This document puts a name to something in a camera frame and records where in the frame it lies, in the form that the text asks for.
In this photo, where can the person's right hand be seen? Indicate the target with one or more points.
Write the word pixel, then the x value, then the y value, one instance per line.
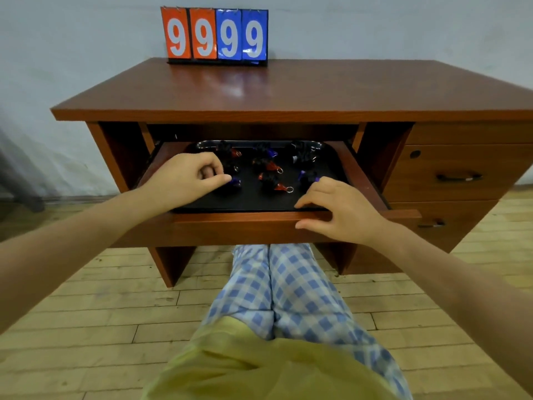
pixel 354 216

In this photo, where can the person's left hand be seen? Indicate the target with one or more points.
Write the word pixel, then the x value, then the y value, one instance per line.
pixel 179 183

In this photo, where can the person's right thumb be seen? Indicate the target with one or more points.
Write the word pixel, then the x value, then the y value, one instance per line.
pixel 312 224

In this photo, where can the person's left thumb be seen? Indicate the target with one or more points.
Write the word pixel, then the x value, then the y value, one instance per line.
pixel 212 183

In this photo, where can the brown wooden pull-out drawer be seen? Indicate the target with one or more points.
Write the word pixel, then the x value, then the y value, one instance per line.
pixel 233 229

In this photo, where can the person's left forearm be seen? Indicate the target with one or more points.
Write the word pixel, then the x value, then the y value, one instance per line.
pixel 66 254

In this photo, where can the person's right forearm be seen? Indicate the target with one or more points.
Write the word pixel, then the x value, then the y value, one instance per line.
pixel 466 295

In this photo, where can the black rectangular tray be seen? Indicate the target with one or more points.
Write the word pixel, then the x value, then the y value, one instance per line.
pixel 254 197

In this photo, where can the blue checked trousers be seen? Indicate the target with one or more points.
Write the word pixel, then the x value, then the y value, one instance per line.
pixel 291 287

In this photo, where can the brown wooden desk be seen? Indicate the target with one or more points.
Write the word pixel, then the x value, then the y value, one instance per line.
pixel 291 89

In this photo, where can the brown wooden side drawer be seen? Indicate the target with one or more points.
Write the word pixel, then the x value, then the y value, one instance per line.
pixel 462 220
pixel 454 191

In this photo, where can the red and blue flip scoreboard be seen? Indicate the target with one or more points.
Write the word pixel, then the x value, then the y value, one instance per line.
pixel 216 35

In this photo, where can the yellow shirt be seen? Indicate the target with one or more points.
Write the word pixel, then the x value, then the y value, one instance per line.
pixel 258 366

